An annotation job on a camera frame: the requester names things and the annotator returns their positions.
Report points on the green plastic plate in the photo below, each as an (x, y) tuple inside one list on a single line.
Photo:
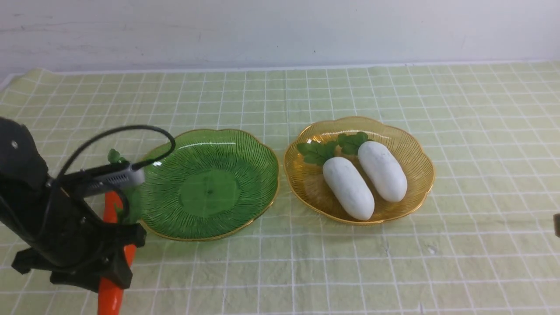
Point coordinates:
[(214, 183)]

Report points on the orange toy carrot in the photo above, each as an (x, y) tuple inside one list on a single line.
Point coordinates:
[(110, 296), (116, 203)]

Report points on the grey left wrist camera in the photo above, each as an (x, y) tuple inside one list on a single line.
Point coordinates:
[(100, 180)]

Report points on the white toy radish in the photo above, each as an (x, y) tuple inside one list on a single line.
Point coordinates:
[(341, 176), (379, 164)]

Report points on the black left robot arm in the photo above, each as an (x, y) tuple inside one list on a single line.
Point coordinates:
[(20, 160)]

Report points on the amber plastic plate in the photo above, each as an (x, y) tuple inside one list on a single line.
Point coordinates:
[(303, 161)]

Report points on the green checkered tablecloth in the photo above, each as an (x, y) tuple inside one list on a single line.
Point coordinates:
[(483, 243)]

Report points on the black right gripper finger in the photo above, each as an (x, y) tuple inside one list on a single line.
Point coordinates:
[(556, 224)]

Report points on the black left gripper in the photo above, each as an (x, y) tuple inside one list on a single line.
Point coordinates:
[(70, 241)]

